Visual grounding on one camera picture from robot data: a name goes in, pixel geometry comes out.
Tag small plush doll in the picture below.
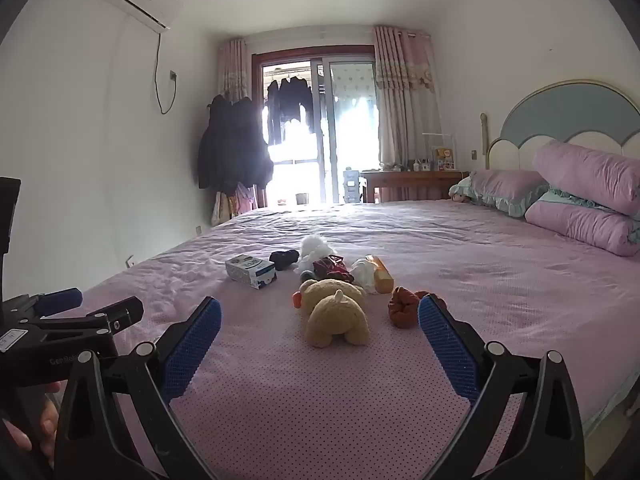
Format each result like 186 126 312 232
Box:
448 176 473 204

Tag teal ruffled pillow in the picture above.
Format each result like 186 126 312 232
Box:
545 187 640 246

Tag blue and white headboard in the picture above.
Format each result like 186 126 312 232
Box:
487 80 640 171

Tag white and blue box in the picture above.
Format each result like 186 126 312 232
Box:
225 255 277 290

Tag black air conditioner cable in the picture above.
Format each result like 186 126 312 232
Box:
154 32 179 116

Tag red snack bag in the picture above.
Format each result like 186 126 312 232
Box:
312 255 355 283

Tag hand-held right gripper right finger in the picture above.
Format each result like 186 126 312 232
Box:
417 294 587 480

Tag wooden framed sliding glass door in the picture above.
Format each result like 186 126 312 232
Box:
251 45 381 207

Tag orange yellow bottle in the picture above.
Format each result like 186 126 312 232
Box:
365 255 394 294

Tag pink patterned hanging cloth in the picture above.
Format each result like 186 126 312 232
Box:
210 182 256 226

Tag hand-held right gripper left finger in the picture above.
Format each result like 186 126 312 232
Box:
52 296 223 480

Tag white plastic stool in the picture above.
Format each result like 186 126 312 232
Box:
342 169 362 204

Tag beige plush toy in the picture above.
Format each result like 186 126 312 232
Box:
292 277 371 348

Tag narrow pink patterned curtain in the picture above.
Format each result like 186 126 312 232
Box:
217 38 253 103

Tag person's left hand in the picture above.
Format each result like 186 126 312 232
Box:
0 380 68 461

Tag fluffy white tissue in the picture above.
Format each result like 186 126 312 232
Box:
295 234 337 273

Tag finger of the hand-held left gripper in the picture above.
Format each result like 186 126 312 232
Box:
2 287 84 317
30 296 145 350

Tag black rolled cloth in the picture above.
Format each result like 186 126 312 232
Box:
269 249 301 271

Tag brown orange scrunched cloth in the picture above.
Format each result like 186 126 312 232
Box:
388 286 448 330

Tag pink folded quilt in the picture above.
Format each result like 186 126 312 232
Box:
525 200 640 257

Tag clear display case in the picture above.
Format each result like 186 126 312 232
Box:
422 132 457 171

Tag dark clothes on drying line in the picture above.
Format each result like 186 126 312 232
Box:
266 76 315 146

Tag dark hanging coats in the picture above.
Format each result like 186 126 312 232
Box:
197 94 274 196

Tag pink pillow with teal ruffle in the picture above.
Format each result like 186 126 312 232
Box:
467 169 551 218

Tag bed with pink bedspread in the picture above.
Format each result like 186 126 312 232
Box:
80 199 640 480

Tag wooden desk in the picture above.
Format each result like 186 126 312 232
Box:
360 170 471 203

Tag large pink bolster pillow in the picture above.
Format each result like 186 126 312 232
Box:
532 140 640 217

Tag wide pink patterned curtain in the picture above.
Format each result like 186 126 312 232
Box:
374 25 445 171

